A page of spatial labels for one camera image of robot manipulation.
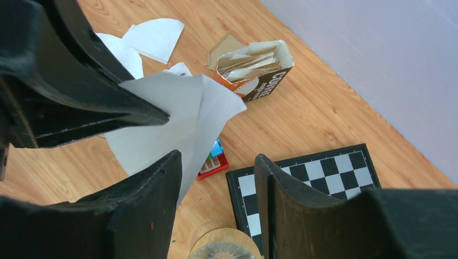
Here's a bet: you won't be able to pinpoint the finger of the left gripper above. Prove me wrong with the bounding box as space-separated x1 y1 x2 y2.
39 0 133 84
1 1 169 148

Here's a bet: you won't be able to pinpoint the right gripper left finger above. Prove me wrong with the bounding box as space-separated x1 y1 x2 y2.
1 150 182 258

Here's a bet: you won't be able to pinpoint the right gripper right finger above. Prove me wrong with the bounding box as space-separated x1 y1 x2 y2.
254 154 457 258

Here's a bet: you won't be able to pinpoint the small wooden dripper ring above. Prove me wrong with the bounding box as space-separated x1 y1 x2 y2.
187 227 264 259

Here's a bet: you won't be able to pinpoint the white paper coffee filter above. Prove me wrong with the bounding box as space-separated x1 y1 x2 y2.
96 18 185 79

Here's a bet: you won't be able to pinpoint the orange filter box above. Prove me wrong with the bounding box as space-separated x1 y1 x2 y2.
213 40 294 103

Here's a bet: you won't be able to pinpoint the black white chessboard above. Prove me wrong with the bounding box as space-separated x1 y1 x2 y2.
226 144 381 251

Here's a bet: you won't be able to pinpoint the red toy brick stack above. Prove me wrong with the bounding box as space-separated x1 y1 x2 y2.
197 138 230 180

